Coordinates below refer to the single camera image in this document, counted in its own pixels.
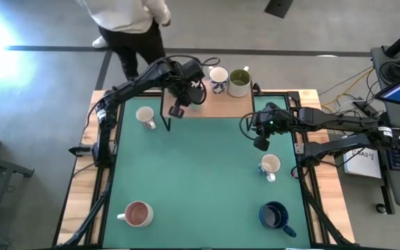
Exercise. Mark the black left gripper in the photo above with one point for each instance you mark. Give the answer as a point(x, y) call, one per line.
point(189, 93)

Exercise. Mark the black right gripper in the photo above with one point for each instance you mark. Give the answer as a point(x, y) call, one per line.
point(267, 121)

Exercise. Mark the white mug blue pattern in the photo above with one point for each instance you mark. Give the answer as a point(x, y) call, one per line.
point(218, 74)
point(270, 163)

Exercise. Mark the small white ceramic mug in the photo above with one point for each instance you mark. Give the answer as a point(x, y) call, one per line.
point(145, 114)

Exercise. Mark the white mug olive green inside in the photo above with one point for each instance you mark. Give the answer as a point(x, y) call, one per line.
point(239, 78)

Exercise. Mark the dark blue mug cream base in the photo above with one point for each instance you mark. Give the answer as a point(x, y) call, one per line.
point(273, 216)

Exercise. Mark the red white patterned mug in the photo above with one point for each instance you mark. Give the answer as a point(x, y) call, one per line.
point(137, 213)

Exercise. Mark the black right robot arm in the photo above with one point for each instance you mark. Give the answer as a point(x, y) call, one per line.
point(332, 119)

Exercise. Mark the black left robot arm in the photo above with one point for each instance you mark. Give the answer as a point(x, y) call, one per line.
point(134, 81)

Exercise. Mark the wooden shelf riser black legs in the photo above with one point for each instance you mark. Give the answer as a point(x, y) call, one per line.
point(227, 106)

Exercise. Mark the green table mat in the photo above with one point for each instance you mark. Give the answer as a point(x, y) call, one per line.
point(186, 180)

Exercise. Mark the white box with lettering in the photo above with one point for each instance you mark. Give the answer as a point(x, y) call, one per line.
point(363, 166)

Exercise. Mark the person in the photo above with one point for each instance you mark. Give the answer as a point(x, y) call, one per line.
point(127, 17)

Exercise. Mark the black power strip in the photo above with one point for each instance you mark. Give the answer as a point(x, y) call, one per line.
point(366, 109)

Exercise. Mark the black caster wheel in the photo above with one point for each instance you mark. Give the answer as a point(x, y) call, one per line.
point(381, 208)

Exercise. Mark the black floor plate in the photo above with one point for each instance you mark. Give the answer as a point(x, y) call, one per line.
point(279, 7)

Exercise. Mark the black metal table frame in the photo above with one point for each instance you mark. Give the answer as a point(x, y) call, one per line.
point(141, 94)

